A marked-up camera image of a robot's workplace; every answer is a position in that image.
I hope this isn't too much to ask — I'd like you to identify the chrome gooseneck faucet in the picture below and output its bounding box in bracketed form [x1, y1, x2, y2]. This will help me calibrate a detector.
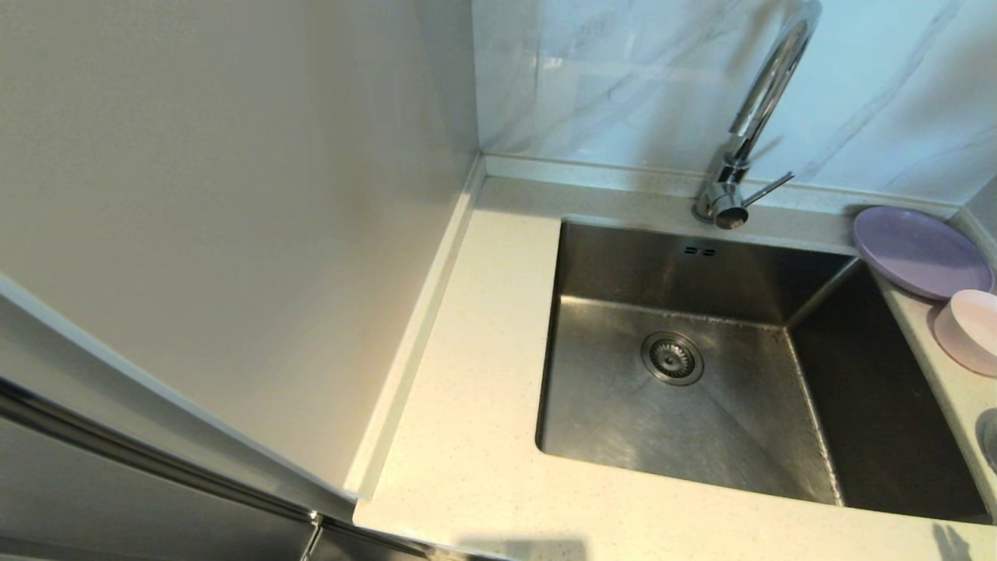
[692, 0, 823, 231]

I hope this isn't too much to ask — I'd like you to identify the purple plastic plate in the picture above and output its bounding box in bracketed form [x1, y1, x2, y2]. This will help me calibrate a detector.
[853, 206, 995, 302]

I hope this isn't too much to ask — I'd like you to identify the pink plastic cup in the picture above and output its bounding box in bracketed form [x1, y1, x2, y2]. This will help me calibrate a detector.
[933, 289, 997, 378]

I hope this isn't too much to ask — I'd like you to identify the white plastic bowl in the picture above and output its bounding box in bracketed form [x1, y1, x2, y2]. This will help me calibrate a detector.
[976, 408, 997, 475]

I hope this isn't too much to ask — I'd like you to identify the stainless steel sink basin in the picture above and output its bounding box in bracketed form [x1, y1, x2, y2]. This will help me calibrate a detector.
[535, 217, 994, 524]

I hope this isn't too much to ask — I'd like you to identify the round metal drain strainer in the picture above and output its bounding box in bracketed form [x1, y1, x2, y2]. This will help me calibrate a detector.
[641, 331, 705, 387]

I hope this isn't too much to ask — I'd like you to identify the white tall cabinet side panel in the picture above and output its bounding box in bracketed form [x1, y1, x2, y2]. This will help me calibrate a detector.
[0, 0, 480, 499]

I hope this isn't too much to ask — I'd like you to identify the grey upper cabinet door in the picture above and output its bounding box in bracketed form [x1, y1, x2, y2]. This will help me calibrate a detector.
[0, 273, 358, 524]

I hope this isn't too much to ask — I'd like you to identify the grey cabinet door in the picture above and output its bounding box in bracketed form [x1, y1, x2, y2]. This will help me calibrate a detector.
[0, 273, 358, 524]
[0, 411, 316, 561]

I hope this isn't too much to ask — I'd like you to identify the grey lower cabinet door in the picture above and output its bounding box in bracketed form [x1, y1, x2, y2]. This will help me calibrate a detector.
[0, 411, 316, 561]

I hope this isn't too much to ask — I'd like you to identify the metal door trim rail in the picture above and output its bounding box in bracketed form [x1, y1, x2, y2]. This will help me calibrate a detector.
[0, 376, 322, 527]

